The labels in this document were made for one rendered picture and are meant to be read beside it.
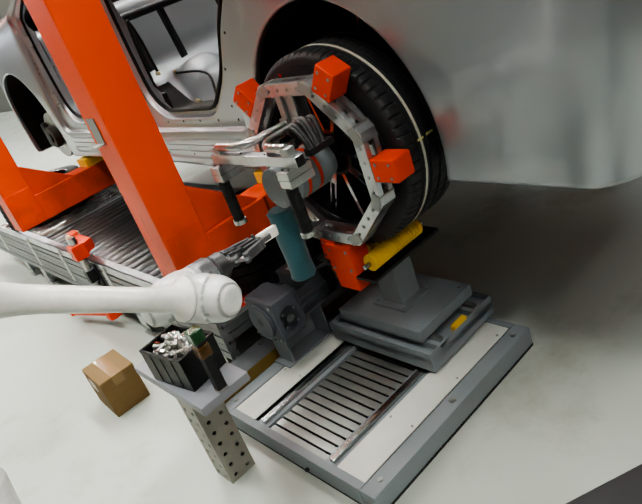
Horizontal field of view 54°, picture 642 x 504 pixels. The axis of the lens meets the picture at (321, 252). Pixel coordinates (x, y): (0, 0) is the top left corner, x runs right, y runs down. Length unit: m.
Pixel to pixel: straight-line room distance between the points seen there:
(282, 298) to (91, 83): 0.94
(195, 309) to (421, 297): 1.12
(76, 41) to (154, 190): 0.51
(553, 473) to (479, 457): 0.21
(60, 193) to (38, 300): 2.73
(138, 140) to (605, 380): 1.66
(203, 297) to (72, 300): 0.26
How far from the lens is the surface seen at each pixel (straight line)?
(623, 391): 2.15
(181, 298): 1.38
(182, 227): 2.24
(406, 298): 2.30
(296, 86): 1.86
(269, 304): 2.25
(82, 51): 2.10
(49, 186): 4.10
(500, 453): 2.02
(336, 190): 2.12
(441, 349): 2.18
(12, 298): 1.40
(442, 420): 2.03
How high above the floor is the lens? 1.46
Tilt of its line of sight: 25 degrees down
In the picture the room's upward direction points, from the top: 20 degrees counter-clockwise
